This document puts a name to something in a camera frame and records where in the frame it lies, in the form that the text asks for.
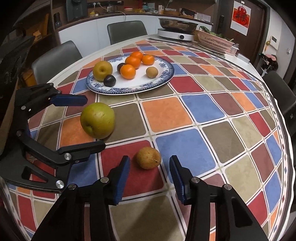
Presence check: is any green pear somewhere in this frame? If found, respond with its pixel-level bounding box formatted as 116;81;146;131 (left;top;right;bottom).
80;102;115;140

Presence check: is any yellow pear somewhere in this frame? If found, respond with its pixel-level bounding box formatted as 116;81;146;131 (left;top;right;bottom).
93;61;113;82

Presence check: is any brown kiwi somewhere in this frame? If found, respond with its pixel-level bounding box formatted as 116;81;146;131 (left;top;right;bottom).
135;147;162;170
146;67;159;79

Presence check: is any dark plum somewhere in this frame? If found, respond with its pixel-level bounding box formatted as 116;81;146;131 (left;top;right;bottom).
103;74;116;87
117;63;125;73

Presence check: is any large orange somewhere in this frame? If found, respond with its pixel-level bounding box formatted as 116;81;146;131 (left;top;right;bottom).
125;56;142;69

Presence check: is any small front orange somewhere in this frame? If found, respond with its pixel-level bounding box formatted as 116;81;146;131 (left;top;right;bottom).
142;55;155;66

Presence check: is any near grey chair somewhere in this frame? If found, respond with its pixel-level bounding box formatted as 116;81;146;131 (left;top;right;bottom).
32;41;82;84

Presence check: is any grey chair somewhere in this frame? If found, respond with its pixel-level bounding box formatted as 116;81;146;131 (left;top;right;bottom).
107;21;147;45
262;71;295;118
32;41;82;84

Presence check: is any far grey chair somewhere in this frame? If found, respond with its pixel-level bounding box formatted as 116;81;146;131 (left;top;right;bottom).
107;21;147;45

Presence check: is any colourful checkered tablecloth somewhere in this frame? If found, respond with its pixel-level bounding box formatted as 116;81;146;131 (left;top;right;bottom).
49;39;295;240

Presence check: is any blue white porcelain plate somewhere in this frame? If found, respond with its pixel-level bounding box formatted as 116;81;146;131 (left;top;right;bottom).
86;51;175;95

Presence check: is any black water dispenser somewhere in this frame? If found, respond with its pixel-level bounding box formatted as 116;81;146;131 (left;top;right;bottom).
66;0;88;22

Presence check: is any white induction cooker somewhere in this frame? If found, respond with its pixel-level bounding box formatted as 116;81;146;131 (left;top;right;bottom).
158;28;194;42

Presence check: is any right side grey chair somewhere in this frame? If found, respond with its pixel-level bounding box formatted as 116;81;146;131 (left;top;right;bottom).
262;71;295;118

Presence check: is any steel pan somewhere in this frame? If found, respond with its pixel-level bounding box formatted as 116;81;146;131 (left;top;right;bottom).
159;18;198;33

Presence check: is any dark wooden door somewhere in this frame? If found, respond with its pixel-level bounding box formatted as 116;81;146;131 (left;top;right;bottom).
212;0;270;66

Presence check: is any red fu poster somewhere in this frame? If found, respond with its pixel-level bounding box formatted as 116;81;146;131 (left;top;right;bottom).
230;1;251;36

